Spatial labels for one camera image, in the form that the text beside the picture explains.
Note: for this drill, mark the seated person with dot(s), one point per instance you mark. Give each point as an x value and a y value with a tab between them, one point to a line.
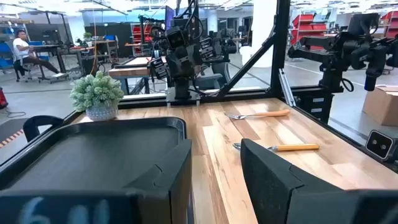
20	48

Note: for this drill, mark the silver aluminium rail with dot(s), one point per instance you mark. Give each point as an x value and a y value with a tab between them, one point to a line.
286	87

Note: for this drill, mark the black office desk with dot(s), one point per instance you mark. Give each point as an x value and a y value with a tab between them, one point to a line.
46	47

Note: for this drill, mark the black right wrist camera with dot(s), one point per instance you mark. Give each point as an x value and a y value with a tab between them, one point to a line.
176	38

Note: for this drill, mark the wooden work table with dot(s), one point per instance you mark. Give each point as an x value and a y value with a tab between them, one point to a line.
130	72

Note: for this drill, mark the black plastic tray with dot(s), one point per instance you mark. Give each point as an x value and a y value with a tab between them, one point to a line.
93	149

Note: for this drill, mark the grey office chair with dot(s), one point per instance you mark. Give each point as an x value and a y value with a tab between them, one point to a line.
208	81

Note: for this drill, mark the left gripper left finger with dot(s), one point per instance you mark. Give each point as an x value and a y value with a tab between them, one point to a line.
174	186

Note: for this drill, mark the brown cardboard box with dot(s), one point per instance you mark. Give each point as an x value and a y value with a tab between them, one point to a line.
381	104

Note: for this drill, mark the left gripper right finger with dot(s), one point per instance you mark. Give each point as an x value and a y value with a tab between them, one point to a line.
270	186

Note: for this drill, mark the fork tines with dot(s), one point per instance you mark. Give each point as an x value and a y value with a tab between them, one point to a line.
270	114

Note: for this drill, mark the black table-level camera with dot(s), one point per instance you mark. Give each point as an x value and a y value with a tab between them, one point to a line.
379	144

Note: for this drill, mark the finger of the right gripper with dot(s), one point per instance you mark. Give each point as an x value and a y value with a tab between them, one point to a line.
159	68
207	48

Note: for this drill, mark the blue lit monitor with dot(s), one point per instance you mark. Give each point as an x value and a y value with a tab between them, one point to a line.
169	17

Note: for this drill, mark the green plant in patterned pot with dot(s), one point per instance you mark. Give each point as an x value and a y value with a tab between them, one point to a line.
96	93

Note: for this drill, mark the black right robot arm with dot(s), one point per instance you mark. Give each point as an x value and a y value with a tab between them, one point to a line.
182	88

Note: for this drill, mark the black frame post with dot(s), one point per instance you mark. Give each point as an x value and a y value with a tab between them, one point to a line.
280	46

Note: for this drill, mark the red floor object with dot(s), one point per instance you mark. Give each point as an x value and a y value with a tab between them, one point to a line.
2	99

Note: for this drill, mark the black diagonal frame strut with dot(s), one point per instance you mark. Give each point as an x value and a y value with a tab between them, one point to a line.
248	63

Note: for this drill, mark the red storage shelf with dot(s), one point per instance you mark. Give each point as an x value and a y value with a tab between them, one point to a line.
390	25
138	32
303	21

